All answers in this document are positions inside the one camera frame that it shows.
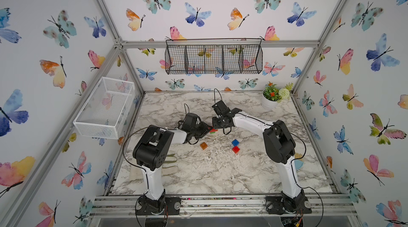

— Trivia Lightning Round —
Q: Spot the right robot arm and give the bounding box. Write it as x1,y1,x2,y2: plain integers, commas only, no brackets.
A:
212,101,312,215

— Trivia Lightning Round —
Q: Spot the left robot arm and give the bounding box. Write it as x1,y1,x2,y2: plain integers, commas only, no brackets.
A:
132,113,213,215

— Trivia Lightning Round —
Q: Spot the orange lego brick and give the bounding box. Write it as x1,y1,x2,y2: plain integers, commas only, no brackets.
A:
200,142,208,150

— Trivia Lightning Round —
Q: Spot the blue lego brick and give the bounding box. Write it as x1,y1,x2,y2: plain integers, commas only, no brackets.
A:
232,139,240,147

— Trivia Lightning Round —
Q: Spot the small red lego brick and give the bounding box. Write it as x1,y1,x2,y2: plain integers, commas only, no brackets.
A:
232,146,240,154

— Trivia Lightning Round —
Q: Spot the potted artificial plant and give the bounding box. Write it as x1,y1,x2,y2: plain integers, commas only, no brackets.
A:
261,82,294,110

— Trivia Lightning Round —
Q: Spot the white mesh basket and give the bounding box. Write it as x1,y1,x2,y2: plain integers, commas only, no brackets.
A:
73,77,135,139

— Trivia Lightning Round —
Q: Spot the black wire basket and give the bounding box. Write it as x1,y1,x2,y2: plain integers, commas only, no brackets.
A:
161,38,263,75

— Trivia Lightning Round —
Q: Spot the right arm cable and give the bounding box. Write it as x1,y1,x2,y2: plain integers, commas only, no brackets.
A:
288,131,325,227

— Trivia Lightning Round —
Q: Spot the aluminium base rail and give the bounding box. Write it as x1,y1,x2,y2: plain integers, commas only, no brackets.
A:
90,194,357,218

